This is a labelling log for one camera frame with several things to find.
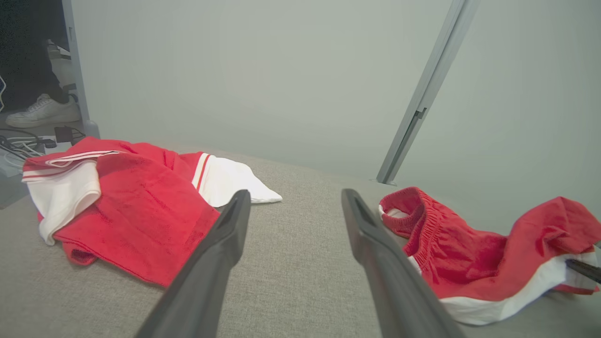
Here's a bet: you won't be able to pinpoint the floor cable bundle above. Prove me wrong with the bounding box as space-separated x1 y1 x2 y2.
0 128 57 166

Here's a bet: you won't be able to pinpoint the red white basketball jersey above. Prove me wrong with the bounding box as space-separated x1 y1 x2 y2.
21 136 283 288

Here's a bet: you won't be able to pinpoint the black power adapter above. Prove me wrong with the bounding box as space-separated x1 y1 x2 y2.
54 126 85 144

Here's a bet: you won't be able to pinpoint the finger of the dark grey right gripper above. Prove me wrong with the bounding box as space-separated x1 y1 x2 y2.
566 259 601 284

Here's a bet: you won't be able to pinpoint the red white sports shorts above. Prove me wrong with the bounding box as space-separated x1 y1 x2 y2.
378 186 601 326

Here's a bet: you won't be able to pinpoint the dark trouser leg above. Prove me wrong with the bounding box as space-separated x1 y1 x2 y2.
0 0 71 111

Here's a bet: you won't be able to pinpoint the white sneaker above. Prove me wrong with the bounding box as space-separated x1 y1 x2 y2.
5 93 81 129

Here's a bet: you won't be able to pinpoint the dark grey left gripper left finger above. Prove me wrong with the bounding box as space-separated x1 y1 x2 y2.
135 189 252 338

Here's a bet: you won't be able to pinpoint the grey aluminium truss post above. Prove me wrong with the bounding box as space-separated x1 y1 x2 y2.
376 0 480 185

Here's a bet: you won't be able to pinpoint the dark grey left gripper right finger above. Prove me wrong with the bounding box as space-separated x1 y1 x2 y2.
341 189 466 338

